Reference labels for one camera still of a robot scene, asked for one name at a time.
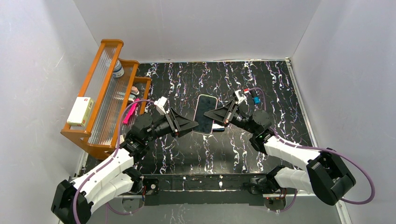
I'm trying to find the beige phone case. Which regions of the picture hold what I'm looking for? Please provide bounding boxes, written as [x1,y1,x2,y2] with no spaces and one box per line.
[193,94,219,135]

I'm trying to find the black phone case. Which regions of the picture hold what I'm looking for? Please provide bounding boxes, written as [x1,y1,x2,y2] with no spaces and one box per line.
[212,123,225,132]

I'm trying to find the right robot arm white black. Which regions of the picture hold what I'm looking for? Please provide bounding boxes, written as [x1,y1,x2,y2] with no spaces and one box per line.
[204,100,356,205]

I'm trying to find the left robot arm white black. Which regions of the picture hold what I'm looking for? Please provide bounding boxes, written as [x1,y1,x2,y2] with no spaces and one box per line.
[50,108,198,224]

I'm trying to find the blue black marker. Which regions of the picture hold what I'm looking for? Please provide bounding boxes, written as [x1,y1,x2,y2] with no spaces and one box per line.
[251,92,261,105]

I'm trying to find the small pink white item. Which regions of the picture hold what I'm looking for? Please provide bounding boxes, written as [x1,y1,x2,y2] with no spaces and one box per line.
[130,86,140,95]

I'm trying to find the orange wooden shelf rack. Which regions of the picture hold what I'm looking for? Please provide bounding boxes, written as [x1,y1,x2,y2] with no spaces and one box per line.
[61,39,152,160]

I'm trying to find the white blue bottle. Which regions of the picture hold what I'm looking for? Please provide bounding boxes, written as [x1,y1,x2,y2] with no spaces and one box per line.
[112,60,125,78]

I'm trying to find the white red box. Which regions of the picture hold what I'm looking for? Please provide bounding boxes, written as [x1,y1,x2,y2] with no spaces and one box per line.
[66,97,94,127]

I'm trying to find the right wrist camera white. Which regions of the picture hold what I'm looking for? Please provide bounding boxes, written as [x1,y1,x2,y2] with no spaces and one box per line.
[233,89,247,105]

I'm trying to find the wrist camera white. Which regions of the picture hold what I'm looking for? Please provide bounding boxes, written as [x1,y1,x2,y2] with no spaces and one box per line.
[233,89,247,105]
[154,97,168,115]

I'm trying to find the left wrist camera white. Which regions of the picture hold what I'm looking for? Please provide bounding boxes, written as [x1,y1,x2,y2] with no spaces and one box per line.
[154,97,168,115]

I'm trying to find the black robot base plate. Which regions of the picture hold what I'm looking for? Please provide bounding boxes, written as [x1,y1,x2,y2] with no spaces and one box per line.
[113,174,297,207]

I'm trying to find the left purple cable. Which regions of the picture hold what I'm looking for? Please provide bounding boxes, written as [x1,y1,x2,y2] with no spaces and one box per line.
[72,98,157,224]

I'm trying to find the purple cable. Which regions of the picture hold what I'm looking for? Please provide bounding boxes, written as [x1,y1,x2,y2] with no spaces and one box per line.
[244,88,376,214]
[72,98,157,224]

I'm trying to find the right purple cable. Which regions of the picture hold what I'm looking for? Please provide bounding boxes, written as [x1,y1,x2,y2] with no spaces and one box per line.
[244,88,376,214]

